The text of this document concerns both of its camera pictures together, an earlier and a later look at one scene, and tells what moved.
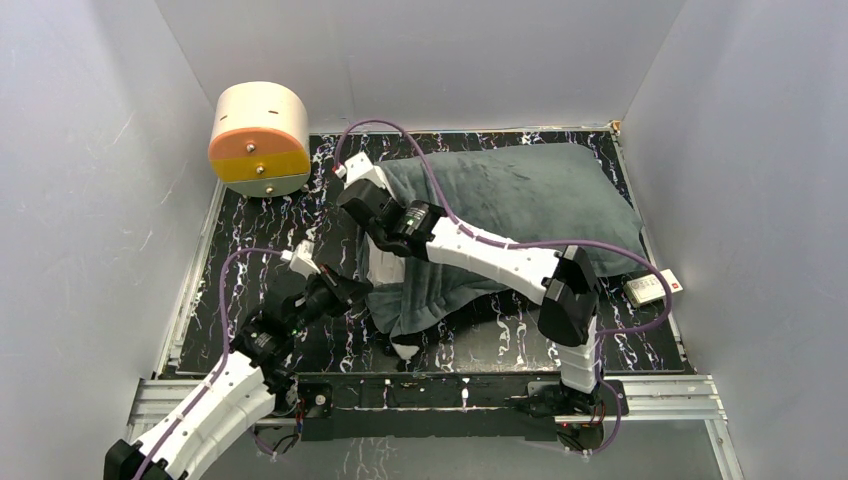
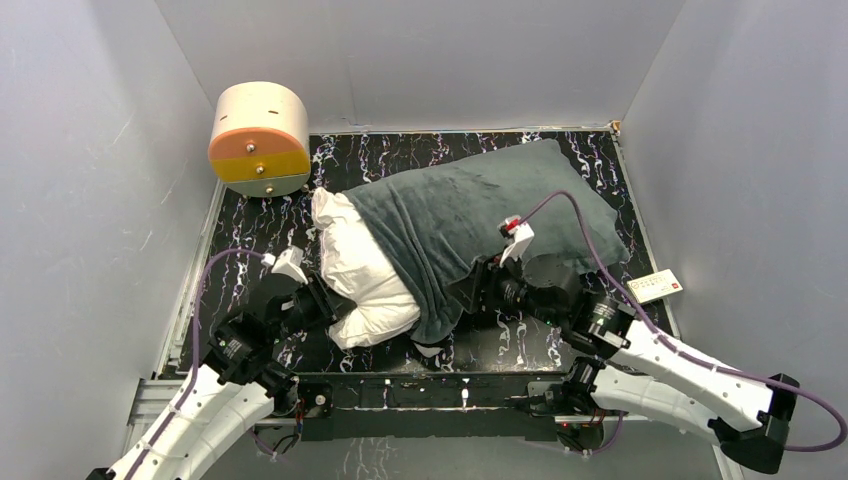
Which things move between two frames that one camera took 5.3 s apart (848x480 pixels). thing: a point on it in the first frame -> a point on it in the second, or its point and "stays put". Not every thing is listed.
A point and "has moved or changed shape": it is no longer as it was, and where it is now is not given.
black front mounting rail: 423,404 stays put
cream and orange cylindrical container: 260,139 stays put
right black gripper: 389,194 -> 484,274
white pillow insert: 383,266 has moved or changed shape
